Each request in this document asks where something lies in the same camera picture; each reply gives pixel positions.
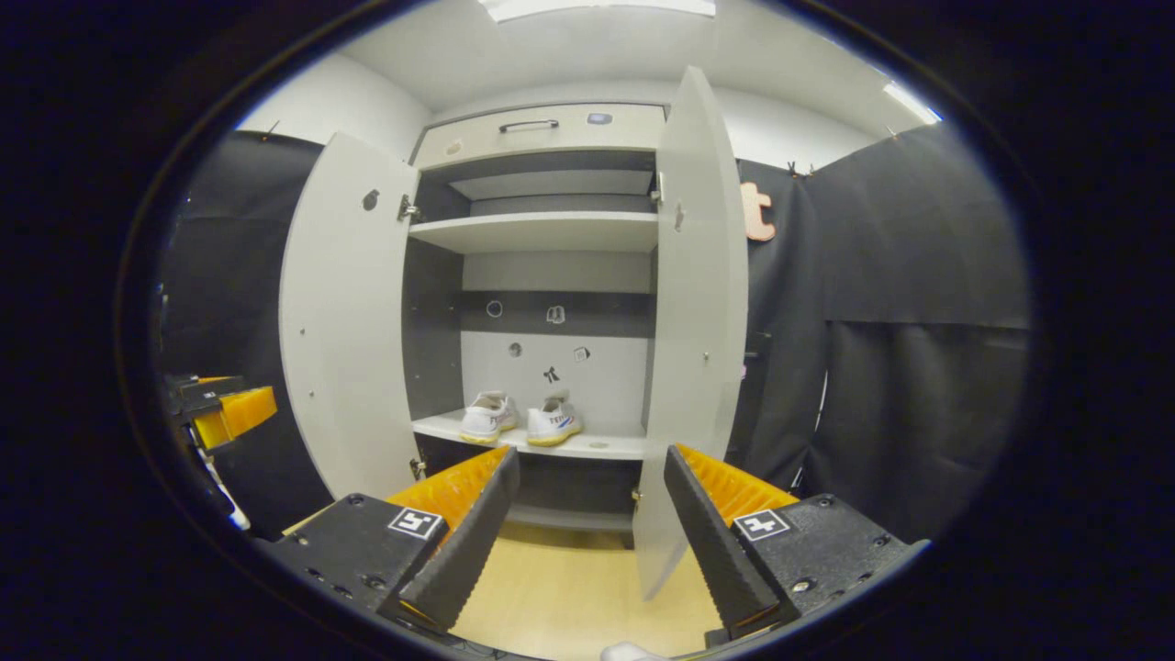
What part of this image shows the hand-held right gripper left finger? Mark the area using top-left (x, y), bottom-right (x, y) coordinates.
top-left (257, 447), bottom-right (521, 634)

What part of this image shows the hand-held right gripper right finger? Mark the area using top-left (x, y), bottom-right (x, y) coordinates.
top-left (663, 444), bottom-right (928, 641)

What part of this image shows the white canvas shoe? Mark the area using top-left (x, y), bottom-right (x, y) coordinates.
top-left (457, 390), bottom-right (520, 446)
top-left (526, 395), bottom-right (585, 448)

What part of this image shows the grey shoe cabinet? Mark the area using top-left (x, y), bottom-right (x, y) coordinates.
top-left (404, 103), bottom-right (666, 552)

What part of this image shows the grey cabinet drawer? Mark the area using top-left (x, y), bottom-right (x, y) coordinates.
top-left (413, 104), bottom-right (666, 171)

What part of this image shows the black backdrop cloth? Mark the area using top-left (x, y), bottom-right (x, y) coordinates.
top-left (161, 124), bottom-right (1034, 544)

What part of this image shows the ceiling light panel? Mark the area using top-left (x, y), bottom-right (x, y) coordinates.
top-left (477, 0), bottom-right (717, 24)
top-left (883, 81), bottom-right (942, 125)

